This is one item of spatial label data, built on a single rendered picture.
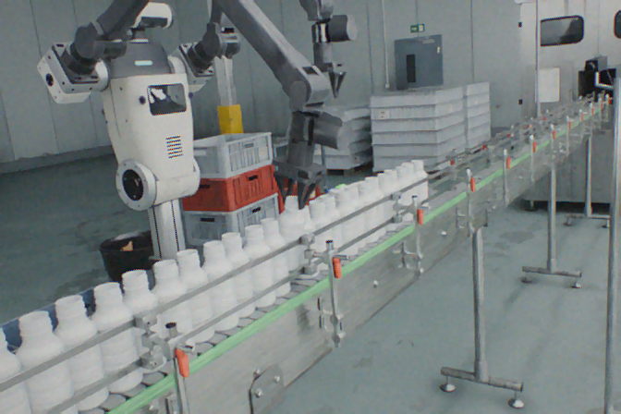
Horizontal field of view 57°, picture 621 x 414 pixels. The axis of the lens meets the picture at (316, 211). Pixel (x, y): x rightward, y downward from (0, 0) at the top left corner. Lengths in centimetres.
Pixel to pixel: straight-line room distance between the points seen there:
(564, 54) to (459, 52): 622
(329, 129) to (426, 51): 1094
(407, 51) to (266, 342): 1123
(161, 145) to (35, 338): 98
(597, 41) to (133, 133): 463
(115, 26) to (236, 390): 90
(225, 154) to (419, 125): 459
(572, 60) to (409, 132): 284
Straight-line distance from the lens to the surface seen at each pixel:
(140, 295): 96
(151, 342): 93
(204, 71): 196
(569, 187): 587
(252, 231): 115
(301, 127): 116
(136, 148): 174
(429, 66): 1201
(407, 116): 792
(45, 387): 88
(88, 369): 92
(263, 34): 120
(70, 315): 90
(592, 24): 573
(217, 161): 368
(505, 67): 1158
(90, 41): 155
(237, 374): 111
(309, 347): 129
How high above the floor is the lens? 144
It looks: 13 degrees down
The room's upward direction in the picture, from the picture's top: 5 degrees counter-clockwise
